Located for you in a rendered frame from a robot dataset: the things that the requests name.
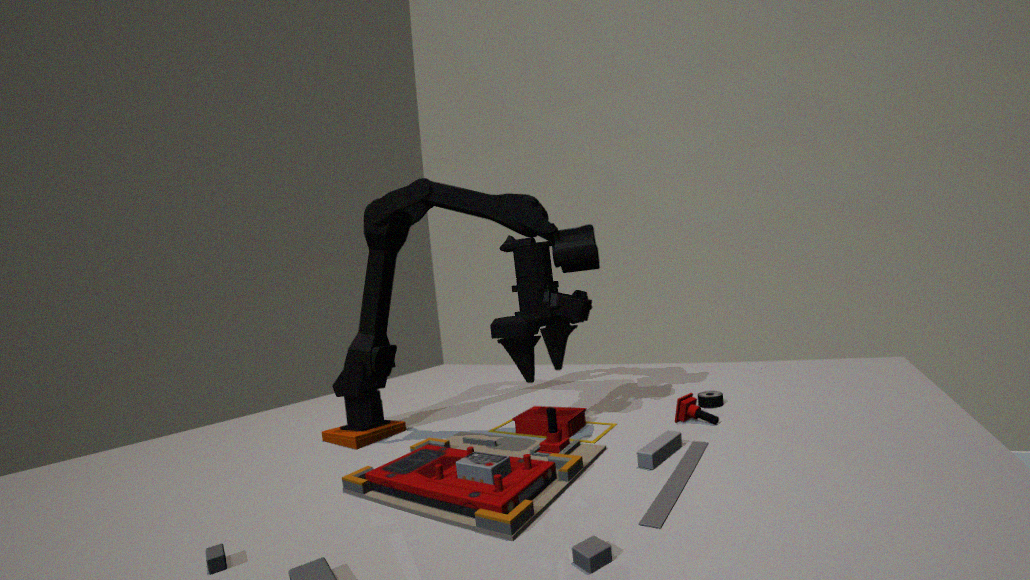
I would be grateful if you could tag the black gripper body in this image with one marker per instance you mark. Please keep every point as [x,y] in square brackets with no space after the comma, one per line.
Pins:
[527,322]

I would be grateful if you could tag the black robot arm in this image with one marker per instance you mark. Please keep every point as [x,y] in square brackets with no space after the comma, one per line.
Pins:
[387,220]

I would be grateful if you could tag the black toy tyre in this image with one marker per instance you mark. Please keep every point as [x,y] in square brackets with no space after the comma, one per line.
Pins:
[710,399]

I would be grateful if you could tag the yellow rectangular outline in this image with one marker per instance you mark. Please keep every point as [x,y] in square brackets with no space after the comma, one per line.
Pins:
[586,441]

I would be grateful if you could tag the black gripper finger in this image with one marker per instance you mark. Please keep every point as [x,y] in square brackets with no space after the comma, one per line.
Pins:
[556,340]
[522,353]

